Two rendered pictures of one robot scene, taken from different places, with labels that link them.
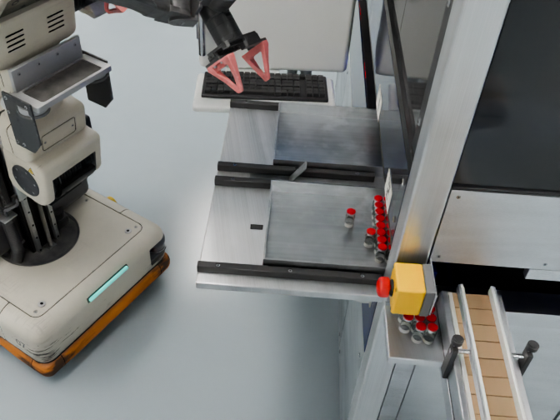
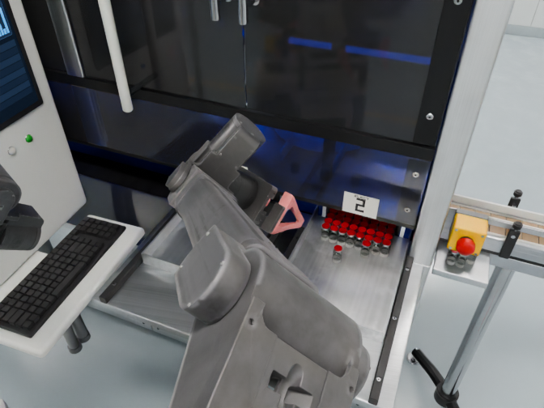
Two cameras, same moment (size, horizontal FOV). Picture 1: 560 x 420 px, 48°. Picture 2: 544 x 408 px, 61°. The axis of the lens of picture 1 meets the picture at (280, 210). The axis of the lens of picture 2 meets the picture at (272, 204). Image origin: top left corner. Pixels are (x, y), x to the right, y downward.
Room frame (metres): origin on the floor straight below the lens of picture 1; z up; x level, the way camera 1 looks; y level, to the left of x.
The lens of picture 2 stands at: (0.89, 0.65, 1.74)
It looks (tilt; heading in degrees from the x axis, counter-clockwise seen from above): 40 degrees down; 292
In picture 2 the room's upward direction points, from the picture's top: straight up
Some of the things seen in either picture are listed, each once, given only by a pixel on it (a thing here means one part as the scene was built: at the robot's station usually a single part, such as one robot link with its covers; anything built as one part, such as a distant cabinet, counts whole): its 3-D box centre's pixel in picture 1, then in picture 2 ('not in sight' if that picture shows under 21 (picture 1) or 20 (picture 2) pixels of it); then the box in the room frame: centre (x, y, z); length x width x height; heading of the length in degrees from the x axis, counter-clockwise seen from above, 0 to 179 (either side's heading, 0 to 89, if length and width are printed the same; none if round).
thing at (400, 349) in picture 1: (419, 335); (461, 259); (0.76, -0.30, 0.87); 0.14 x 0.13 x 0.02; 90
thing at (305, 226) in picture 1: (340, 227); (345, 265); (1.02, -0.14, 0.90); 0.34 x 0.26 x 0.04; 90
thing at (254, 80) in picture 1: (265, 85); (61, 268); (1.73, 0.07, 0.82); 0.40 x 0.14 x 0.02; 93
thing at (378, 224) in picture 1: (378, 227); (354, 240); (1.02, -0.23, 0.91); 0.18 x 0.02 x 0.05; 0
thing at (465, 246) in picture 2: (386, 287); (465, 244); (0.77, -0.21, 1.00); 0.04 x 0.04 x 0.04; 0
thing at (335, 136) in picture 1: (338, 138); (220, 228); (1.36, -0.14, 0.90); 0.34 x 0.26 x 0.04; 90
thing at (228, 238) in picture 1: (310, 185); (269, 273); (1.19, -0.07, 0.87); 0.70 x 0.48 x 0.02; 0
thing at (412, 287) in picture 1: (410, 288); (467, 232); (0.77, -0.26, 1.00); 0.08 x 0.07 x 0.07; 90
